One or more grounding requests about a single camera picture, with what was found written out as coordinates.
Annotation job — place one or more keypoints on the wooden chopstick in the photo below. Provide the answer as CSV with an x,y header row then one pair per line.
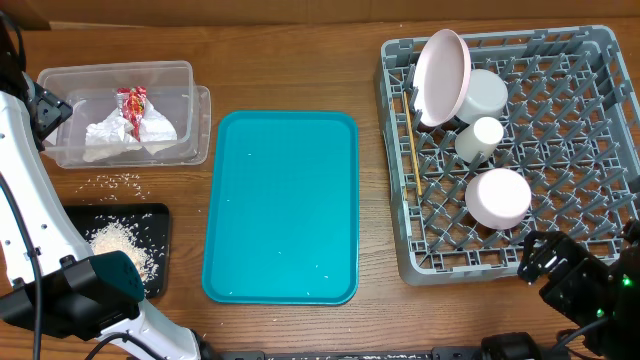
x,y
414,159

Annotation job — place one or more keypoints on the teal serving tray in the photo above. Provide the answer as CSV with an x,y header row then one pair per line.
x,y
283,222

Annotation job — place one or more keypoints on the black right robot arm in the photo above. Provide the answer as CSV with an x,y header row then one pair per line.
x,y
615,336

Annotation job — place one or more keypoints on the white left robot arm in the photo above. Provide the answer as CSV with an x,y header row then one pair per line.
x,y
60,287

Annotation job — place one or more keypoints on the clear plastic bin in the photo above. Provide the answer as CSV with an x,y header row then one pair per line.
x,y
91,92

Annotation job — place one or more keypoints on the white cup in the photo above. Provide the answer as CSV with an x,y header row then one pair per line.
x,y
480,137

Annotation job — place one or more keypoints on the red snack wrapper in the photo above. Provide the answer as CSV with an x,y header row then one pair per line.
x,y
131,103

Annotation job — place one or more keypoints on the white napkin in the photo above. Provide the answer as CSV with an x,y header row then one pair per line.
x,y
156,131
108,138

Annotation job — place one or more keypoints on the small pink plate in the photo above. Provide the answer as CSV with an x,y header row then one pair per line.
x,y
498,199

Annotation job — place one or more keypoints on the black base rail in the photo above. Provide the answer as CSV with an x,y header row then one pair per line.
x,y
436,353

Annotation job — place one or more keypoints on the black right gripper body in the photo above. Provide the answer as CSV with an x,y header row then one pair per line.
x,y
577,289

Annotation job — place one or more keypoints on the grey dishwasher rack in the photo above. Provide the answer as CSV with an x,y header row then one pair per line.
x,y
571,126

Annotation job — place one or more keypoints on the scattered rice grains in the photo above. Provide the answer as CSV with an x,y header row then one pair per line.
x,y
112,188

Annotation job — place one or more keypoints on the pile of rice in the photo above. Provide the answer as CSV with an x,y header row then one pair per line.
x,y
119,237

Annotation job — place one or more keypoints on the large pink plate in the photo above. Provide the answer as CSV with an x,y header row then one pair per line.
x,y
441,78

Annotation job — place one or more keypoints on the black plastic tray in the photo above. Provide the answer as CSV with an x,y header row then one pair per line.
x,y
150,223

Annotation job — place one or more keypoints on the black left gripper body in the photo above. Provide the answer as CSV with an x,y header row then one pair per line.
x,y
47,111

